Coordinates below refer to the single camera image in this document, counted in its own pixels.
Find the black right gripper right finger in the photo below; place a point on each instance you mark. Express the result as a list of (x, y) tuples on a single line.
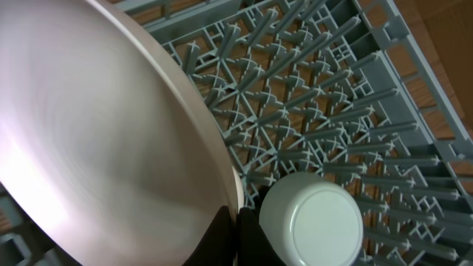
[(253, 248)]

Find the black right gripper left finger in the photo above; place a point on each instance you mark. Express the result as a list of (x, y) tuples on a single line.
[(216, 248)]

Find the grey-green small bowl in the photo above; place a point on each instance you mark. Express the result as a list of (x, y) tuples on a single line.
[(310, 221)]

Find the white plate with rice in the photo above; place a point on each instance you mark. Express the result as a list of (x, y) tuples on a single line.
[(105, 142)]

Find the grey dishwasher rack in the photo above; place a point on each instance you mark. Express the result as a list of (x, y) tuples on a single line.
[(335, 88)]

